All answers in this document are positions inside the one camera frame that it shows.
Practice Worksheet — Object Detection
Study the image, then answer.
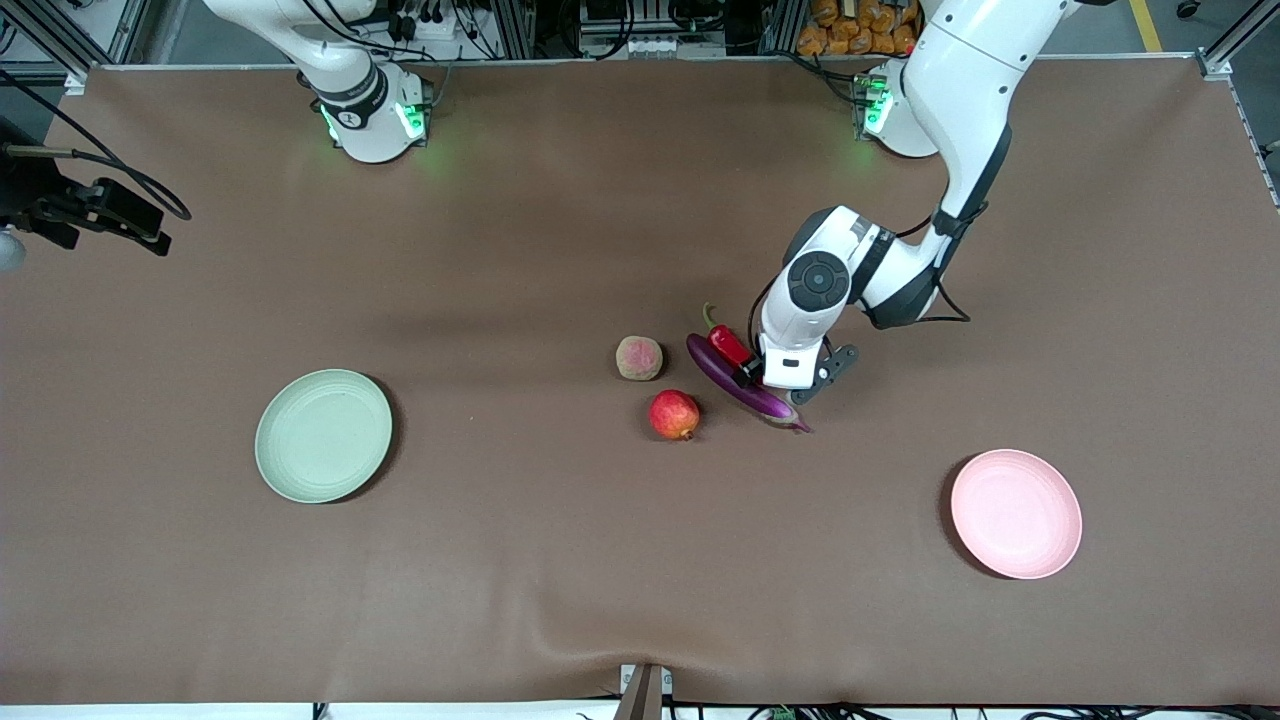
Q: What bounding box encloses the white power strip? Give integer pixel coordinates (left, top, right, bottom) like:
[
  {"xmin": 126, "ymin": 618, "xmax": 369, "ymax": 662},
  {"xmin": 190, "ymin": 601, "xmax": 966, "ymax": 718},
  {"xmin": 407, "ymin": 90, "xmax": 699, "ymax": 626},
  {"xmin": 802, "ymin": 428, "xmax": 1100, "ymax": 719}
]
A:
[{"xmin": 395, "ymin": 0, "xmax": 471, "ymax": 41}]

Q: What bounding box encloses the white connector strip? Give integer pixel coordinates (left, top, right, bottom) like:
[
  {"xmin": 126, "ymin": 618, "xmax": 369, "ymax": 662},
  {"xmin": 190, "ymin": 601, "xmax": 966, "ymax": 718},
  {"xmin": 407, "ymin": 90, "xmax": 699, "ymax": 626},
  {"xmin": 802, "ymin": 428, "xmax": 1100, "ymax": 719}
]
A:
[{"xmin": 625, "ymin": 35, "xmax": 706, "ymax": 59}]

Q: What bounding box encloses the grey aluminium frame post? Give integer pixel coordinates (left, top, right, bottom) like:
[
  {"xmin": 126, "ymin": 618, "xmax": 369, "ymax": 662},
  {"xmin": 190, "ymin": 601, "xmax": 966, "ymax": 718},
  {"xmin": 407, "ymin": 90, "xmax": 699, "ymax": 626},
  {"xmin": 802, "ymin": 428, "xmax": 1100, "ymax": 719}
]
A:
[
  {"xmin": 1195, "ymin": 0, "xmax": 1280, "ymax": 211},
  {"xmin": 0, "ymin": 0, "xmax": 96, "ymax": 96}
]

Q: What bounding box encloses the brown table cover cloth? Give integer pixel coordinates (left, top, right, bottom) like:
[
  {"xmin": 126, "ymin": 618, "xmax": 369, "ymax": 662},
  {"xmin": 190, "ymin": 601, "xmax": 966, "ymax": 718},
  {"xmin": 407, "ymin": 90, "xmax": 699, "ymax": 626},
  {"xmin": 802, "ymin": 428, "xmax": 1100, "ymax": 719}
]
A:
[{"xmin": 0, "ymin": 55, "xmax": 1280, "ymax": 706}]

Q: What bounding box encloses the light green round plate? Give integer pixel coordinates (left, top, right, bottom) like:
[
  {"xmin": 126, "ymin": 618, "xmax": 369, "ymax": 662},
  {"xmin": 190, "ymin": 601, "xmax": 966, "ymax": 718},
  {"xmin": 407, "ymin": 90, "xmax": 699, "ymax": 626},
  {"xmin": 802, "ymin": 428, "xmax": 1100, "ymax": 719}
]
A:
[{"xmin": 254, "ymin": 369, "xmax": 394, "ymax": 504}]

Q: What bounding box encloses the red pomegranate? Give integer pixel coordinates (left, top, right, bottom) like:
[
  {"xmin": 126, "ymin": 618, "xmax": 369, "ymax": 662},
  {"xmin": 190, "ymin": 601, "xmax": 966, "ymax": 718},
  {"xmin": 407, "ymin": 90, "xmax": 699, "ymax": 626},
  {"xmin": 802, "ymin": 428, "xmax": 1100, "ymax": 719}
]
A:
[{"xmin": 649, "ymin": 389, "xmax": 701, "ymax": 442}]

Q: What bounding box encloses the long purple eggplant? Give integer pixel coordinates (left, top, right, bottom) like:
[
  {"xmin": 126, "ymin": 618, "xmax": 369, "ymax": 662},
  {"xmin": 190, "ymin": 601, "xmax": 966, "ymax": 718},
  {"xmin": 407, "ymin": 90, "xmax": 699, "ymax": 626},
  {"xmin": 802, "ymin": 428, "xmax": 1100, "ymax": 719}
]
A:
[{"xmin": 685, "ymin": 334, "xmax": 812, "ymax": 434}]

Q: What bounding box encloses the pink beige peach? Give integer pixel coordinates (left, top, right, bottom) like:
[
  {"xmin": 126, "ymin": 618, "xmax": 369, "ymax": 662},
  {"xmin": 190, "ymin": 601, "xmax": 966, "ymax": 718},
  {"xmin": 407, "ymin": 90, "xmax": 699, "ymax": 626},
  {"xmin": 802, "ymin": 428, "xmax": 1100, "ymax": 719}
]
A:
[{"xmin": 615, "ymin": 336, "xmax": 665, "ymax": 382}]

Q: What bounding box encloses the pink round plate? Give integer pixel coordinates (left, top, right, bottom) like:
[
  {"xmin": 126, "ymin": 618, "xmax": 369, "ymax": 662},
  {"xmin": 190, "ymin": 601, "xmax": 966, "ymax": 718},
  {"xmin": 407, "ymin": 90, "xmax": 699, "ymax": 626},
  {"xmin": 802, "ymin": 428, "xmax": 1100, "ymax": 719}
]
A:
[{"xmin": 950, "ymin": 449, "xmax": 1084, "ymax": 581}]

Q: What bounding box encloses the red chili pepper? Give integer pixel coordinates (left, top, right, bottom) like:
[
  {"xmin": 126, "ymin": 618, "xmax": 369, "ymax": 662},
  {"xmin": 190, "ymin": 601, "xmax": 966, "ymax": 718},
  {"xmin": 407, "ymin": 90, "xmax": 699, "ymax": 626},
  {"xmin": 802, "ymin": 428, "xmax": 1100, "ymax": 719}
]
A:
[{"xmin": 700, "ymin": 303, "xmax": 757, "ymax": 374}]

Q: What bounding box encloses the bag of orange items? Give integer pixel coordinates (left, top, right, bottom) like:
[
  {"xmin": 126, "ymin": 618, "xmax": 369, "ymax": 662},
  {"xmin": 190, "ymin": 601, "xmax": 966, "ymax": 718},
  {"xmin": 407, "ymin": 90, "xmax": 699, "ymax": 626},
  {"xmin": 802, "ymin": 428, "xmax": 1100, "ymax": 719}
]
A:
[{"xmin": 797, "ymin": 0, "xmax": 921, "ymax": 57}]

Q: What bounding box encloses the metal bracket at table edge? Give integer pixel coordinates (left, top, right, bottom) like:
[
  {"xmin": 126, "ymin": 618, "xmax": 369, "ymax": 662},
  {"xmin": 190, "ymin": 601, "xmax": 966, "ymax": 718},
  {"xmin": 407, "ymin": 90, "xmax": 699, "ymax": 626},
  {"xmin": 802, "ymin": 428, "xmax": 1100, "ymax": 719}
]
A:
[{"xmin": 618, "ymin": 663, "xmax": 674, "ymax": 720}]

